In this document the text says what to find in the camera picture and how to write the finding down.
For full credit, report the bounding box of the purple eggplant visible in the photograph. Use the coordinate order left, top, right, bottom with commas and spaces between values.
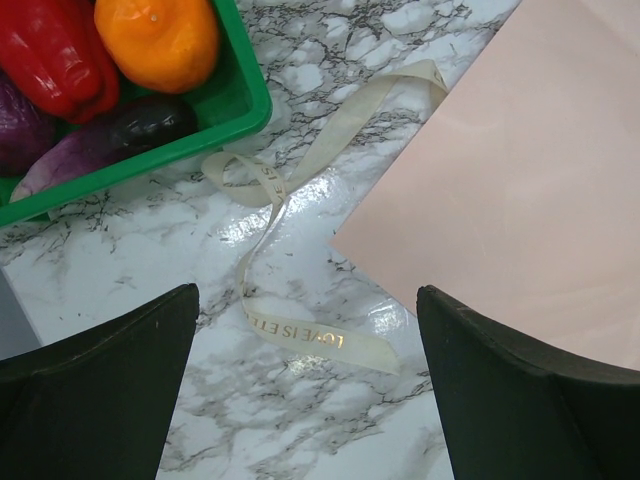
10, 94, 198, 202

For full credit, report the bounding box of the green plastic tray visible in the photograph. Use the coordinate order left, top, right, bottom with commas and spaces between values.
1, 0, 272, 227

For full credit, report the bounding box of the cream ribbon gold lettering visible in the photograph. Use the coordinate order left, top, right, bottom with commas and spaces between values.
201, 61, 446, 375

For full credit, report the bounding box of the purple onion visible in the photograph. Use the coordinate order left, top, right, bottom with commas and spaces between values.
0, 72, 56, 177

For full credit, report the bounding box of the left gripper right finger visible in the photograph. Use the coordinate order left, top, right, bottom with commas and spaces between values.
417, 286, 639, 479

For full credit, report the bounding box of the pink wrapping paper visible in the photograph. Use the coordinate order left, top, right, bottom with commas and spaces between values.
332, 0, 639, 369

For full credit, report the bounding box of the orange fruit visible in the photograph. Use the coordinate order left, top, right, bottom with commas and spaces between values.
94, 0, 221, 94

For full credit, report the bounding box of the red bell pepper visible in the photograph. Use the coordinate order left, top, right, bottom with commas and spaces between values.
1, 0, 120, 124

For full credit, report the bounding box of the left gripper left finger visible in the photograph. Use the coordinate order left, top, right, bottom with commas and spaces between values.
1, 284, 198, 479

